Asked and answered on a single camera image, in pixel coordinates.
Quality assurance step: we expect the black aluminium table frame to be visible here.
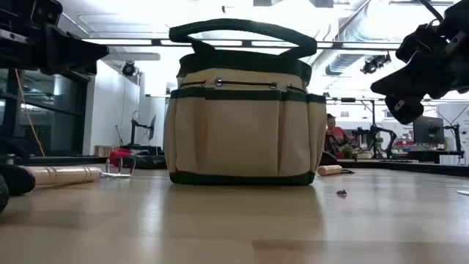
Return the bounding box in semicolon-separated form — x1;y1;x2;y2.
14;155;469;177

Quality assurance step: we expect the small wooden crate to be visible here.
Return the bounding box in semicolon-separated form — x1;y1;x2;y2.
94;144;115;158

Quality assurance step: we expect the beige green canvas gardening bag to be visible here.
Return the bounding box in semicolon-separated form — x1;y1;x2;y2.
163;18;328;186

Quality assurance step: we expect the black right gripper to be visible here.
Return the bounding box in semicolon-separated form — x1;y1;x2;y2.
370;0;469;125

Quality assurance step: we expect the yellow hanging cable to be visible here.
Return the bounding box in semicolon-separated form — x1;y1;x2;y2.
14;68;46;158

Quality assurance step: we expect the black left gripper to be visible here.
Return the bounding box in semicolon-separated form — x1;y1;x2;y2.
0;0;110;84

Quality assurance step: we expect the monitor on arm stand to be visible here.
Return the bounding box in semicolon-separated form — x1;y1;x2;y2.
130;114;158;147

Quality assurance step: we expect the wooden-handled small steel trowel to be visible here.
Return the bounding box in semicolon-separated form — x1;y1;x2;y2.
317;164;355;177

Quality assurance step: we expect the overhead rig crossbar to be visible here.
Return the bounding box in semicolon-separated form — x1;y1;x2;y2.
81;37;404;51

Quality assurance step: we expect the black glove red cuff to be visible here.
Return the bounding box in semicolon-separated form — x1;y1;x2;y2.
108;147;168;170

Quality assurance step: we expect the small background potted plant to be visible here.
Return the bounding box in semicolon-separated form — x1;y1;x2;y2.
339;143;358;159

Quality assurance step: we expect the wooden-handled steel hand rake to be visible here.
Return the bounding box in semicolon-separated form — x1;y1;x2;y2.
20;156;137;187

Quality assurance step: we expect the dark desk monitor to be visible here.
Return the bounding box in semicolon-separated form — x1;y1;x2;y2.
413;116;446;145

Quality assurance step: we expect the person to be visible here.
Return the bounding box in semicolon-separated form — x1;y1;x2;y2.
325;112;352;157

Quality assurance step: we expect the black ceiling camera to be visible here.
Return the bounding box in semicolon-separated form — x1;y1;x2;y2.
121;60;139;78
361;53;392;75

